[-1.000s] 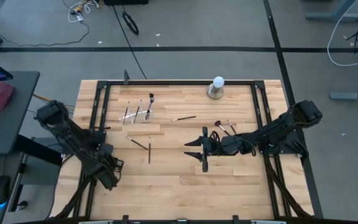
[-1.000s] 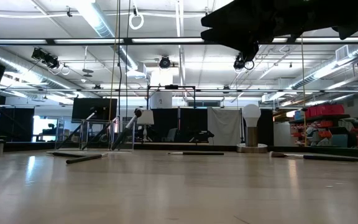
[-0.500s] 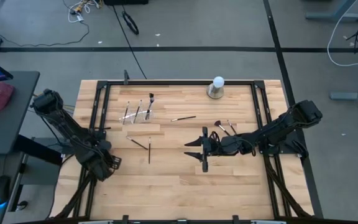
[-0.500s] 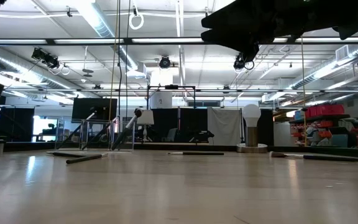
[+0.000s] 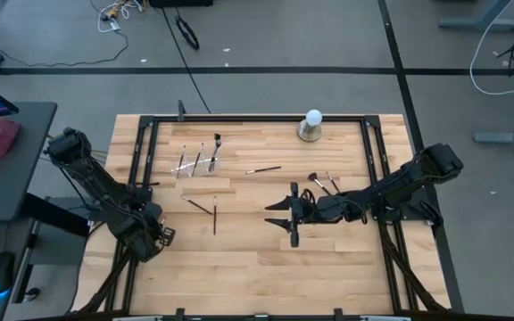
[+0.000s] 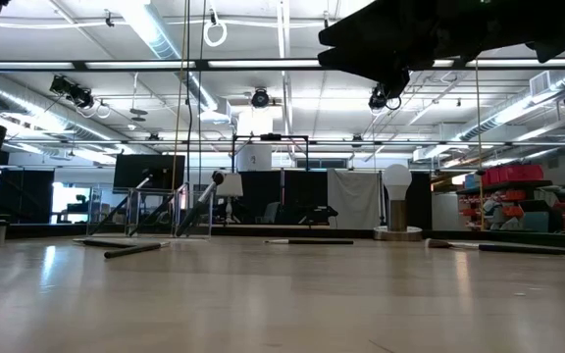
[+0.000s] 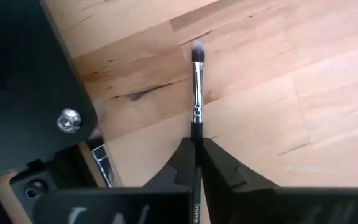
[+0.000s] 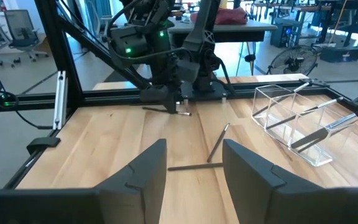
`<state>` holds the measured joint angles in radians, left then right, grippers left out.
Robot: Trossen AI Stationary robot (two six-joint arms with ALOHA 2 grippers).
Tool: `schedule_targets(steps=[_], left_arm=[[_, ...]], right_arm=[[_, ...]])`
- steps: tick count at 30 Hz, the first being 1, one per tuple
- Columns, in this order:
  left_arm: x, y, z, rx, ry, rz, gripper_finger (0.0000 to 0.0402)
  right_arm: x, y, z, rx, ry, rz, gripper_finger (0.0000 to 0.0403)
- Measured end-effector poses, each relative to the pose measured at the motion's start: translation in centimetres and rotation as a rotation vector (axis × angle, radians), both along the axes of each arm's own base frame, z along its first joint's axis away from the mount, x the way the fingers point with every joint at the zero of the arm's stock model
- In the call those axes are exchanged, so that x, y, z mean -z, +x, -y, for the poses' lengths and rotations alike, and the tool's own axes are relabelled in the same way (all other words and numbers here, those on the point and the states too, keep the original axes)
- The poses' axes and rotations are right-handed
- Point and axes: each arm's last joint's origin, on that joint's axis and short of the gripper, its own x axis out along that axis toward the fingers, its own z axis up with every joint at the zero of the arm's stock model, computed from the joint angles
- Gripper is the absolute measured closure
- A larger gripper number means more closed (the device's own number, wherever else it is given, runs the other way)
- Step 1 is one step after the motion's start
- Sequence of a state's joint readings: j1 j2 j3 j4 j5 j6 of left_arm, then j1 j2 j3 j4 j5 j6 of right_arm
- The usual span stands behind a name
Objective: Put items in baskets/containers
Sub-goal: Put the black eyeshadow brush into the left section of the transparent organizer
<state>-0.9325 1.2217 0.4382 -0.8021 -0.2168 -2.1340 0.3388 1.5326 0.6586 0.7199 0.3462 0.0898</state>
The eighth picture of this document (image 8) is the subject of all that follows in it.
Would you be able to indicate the large fluffy makeup brush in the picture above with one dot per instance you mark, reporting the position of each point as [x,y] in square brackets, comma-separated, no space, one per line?
[309,137]

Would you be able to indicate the pink cloth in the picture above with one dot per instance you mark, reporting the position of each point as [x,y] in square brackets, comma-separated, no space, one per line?
[228,17]

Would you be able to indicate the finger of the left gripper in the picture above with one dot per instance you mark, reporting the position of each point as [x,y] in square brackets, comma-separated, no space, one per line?
[168,104]
[176,104]

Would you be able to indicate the black aluminium table frame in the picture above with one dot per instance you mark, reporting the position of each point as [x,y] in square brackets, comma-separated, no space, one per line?
[70,62]

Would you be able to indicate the black pen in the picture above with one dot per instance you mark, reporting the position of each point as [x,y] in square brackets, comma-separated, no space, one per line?
[217,143]

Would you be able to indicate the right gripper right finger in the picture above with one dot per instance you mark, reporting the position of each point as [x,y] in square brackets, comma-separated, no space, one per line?
[259,196]

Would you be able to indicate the black box on floor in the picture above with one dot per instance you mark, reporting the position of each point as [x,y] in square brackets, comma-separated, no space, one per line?
[340,54]

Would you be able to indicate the clear acrylic organizer box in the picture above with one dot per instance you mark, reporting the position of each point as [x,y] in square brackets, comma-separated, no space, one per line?
[322,160]

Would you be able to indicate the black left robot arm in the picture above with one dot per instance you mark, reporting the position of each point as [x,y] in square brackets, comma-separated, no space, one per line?
[135,40]

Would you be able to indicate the grey desk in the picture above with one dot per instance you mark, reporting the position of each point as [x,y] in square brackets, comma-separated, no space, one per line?
[244,28]

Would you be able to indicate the black frame clip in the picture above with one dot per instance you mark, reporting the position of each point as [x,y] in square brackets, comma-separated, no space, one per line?
[42,143]

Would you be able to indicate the black computer tower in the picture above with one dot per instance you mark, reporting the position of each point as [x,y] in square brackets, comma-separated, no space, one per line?
[286,34]

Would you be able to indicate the black floor fan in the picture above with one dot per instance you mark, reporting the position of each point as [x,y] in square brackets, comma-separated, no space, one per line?
[291,60]

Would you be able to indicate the black background workbench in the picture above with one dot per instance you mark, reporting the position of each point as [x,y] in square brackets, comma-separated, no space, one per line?
[337,6]

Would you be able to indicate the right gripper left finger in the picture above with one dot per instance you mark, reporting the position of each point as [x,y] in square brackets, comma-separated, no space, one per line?
[129,199]

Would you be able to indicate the silver aluminium bracket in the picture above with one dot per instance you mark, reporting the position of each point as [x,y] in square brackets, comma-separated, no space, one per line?
[60,102]

